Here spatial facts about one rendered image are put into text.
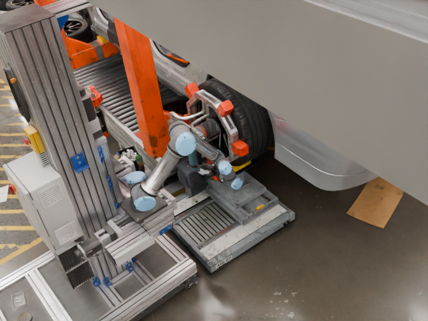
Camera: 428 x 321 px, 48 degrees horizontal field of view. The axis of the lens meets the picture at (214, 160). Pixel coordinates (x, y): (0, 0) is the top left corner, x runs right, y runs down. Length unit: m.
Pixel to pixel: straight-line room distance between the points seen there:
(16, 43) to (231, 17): 2.23
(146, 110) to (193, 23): 3.32
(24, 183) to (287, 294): 1.87
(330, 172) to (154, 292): 1.37
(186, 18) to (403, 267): 3.54
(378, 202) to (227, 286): 1.44
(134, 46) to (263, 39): 3.13
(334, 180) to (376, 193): 1.25
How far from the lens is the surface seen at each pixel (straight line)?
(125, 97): 5.17
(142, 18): 0.24
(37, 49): 2.40
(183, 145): 2.53
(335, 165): 2.87
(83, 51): 5.35
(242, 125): 3.17
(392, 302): 3.50
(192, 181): 3.80
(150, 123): 3.58
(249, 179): 3.91
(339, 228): 3.86
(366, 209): 4.02
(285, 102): 0.16
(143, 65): 3.36
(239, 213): 3.75
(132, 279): 3.38
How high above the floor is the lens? 2.82
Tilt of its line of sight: 39 degrees down
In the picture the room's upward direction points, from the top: 7 degrees counter-clockwise
